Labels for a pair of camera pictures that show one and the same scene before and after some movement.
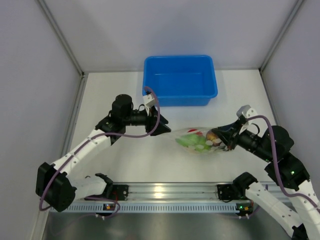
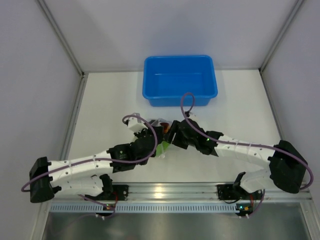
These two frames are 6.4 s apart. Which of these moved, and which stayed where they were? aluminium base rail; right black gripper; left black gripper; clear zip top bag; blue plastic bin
Moved: left black gripper; right black gripper; clear zip top bag
Stayed: aluminium base rail; blue plastic bin
